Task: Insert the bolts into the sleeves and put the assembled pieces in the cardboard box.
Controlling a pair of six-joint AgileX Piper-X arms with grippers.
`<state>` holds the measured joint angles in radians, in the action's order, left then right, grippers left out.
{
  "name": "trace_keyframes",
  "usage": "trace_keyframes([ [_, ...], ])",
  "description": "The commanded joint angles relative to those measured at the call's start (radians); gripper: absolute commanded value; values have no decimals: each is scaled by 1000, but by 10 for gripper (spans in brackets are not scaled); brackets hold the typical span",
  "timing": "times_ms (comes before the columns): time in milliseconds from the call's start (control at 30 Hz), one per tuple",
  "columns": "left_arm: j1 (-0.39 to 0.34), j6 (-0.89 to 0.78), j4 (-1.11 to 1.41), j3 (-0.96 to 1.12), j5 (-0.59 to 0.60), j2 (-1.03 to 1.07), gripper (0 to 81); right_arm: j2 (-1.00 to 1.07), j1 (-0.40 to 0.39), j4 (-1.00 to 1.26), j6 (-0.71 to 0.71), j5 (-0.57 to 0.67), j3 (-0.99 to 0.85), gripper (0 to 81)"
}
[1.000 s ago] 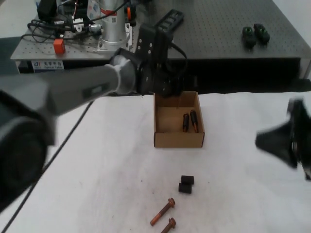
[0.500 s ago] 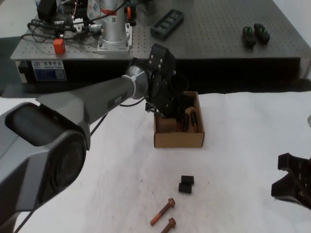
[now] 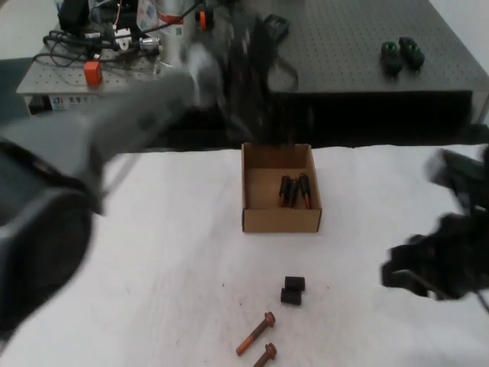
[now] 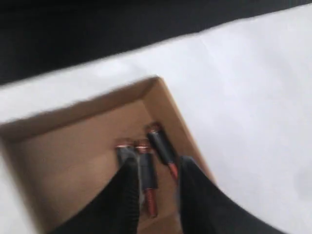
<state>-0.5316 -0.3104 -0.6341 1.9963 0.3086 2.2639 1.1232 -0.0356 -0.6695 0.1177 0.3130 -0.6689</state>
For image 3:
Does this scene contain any copper flange bolt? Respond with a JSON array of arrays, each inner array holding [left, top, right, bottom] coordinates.
[[251, 343, 279, 367], [235, 311, 277, 357]]

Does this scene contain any black cylindrical sleeve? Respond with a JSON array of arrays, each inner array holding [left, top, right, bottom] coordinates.
[[280, 287, 304, 307], [284, 275, 306, 292]]

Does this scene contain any black flat device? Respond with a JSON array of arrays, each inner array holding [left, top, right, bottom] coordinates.
[[263, 13, 292, 40]]

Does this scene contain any small orange box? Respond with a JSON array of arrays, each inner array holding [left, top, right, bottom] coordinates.
[[84, 60, 102, 86]]

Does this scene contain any black cable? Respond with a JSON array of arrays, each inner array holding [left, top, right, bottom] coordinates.
[[33, 30, 115, 72]]

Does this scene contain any perforated metal bench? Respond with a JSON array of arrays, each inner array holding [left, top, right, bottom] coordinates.
[[16, 0, 489, 127]]

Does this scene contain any open cardboard box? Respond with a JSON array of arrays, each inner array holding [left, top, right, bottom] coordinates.
[[240, 142, 323, 234]]

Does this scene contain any black sleeve with copper bolt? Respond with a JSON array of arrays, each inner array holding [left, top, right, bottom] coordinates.
[[277, 174, 291, 208], [286, 179, 300, 208], [298, 172, 313, 209]]

